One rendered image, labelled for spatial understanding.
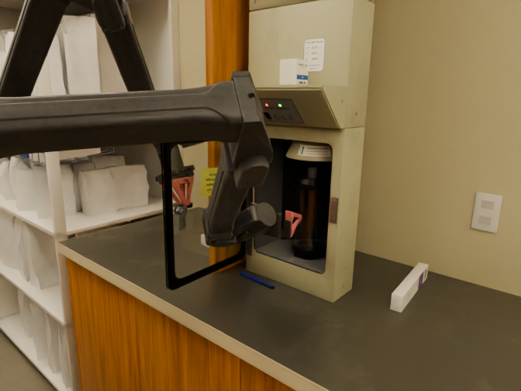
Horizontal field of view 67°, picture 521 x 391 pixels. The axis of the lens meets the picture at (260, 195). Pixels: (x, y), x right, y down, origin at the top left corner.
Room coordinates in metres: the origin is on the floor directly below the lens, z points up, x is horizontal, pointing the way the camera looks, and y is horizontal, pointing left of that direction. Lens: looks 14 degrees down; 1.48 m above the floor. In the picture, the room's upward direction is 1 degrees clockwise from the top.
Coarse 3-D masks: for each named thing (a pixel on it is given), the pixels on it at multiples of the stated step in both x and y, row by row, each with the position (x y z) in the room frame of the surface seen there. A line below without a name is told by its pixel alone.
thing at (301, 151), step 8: (296, 144) 1.10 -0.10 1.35; (304, 144) 1.08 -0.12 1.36; (312, 144) 1.07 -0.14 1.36; (320, 144) 1.07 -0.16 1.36; (328, 144) 1.07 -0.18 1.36; (288, 152) 1.12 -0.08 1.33; (296, 152) 1.09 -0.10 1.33; (304, 152) 1.07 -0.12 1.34; (312, 152) 1.06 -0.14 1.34; (320, 152) 1.06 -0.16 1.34; (328, 152) 1.06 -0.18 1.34; (304, 160) 1.06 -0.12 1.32; (312, 160) 1.05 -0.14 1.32; (320, 160) 1.05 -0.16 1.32; (328, 160) 1.05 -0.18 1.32
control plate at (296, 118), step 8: (264, 104) 1.03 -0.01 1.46; (272, 104) 1.02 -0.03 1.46; (288, 104) 0.98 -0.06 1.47; (272, 112) 1.04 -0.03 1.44; (280, 112) 1.03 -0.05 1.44; (288, 112) 1.01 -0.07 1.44; (296, 112) 0.99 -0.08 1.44; (264, 120) 1.09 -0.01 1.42; (272, 120) 1.07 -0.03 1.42; (280, 120) 1.05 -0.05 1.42; (288, 120) 1.03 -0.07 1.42; (296, 120) 1.02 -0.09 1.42
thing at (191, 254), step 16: (160, 144) 0.92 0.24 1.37; (192, 144) 0.99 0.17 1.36; (208, 144) 1.03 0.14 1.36; (176, 160) 0.95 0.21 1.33; (192, 160) 0.99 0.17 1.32; (208, 160) 1.03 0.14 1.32; (176, 176) 0.95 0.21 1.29; (192, 176) 0.99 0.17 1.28; (208, 176) 1.03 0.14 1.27; (176, 192) 0.95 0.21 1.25; (192, 192) 0.99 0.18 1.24; (208, 192) 1.03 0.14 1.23; (176, 208) 0.95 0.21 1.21; (192, 208) 0.99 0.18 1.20; (240, 208) 1.14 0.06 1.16; (176, 224) 0.94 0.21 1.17; (192, 224) 0.99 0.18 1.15; (176, 240) 0.94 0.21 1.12; (192, 240) 0.99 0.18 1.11; (176, 256) 0.94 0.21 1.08; (192, 256) 0.99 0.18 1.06; (208, 256) 1.03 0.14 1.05; (224, 256) 1.08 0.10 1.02; (176, 272) 0.94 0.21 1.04; (192, 272) 0.98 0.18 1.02
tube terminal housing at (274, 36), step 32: (320, 0) 1.03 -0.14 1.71; (352, 0) 0.98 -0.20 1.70; (256, 32) 1.16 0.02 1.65; (288, 32) 1.09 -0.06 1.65; (320, 32) 1.03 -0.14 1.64; (352, 32) 0.98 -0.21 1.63; (256, 64) 1.16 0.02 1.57; (352, 64) 0.98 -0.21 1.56; (352, 96) 0.99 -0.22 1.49; (288, 128) 1.08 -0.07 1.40; (320, 128) 1.02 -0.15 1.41; (352, 128) 1.00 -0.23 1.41; (352, 160) 1.01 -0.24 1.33; (352, 192) 1.02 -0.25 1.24; (352, 224) 1.03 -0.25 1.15; (256, 256) 1.15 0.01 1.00; (352, 256) 1.05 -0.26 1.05; (320, 288) 1.00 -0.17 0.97
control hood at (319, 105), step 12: (264, 96) 1.01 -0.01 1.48; (276, 96) 0.99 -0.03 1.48; (288, 96) 0.96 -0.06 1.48; (300, 96) 0.94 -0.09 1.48; (312, 96) 0.92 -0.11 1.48; (324, 96) 0.90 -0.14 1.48; (336, 96) 0.94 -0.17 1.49; (300, 108) 0.97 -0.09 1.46; (312, 108) 0.95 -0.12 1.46; (324, 108) 0.93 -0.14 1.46; (336, 108) 0.94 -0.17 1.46; (312, 120) 0.98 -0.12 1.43; (324, 120) 0.96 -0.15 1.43; (336, 120) 0.94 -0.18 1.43
